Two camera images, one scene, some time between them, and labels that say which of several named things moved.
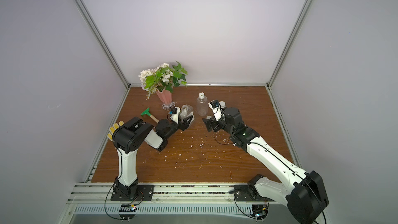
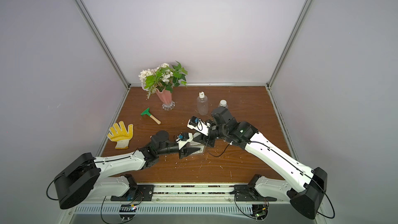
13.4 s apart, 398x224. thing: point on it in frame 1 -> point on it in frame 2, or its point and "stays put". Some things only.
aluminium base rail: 96,199 stays put
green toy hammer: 147,112 stays put
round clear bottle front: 223,104 stays put
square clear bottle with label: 186,111 -> 193,144
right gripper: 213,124 -> 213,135
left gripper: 184,126 -> 186,152
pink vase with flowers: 161,80 stays put
